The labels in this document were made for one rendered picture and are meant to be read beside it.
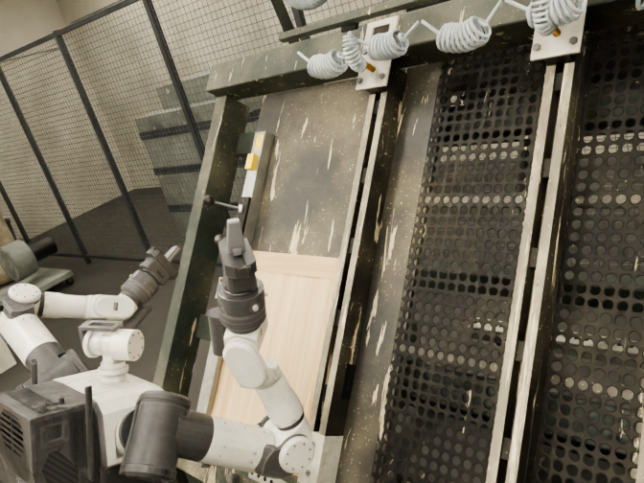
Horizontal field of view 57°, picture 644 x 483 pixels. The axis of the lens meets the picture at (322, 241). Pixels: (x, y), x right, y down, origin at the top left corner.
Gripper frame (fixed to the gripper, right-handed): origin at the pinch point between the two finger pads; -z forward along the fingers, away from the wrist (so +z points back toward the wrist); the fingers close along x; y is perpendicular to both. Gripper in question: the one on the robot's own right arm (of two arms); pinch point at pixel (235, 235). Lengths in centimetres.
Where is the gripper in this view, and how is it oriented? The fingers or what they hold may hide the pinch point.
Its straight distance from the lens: 105.8
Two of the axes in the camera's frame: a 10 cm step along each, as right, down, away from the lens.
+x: -2.8, -4.4, 8.5
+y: 9.6, -1.5, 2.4
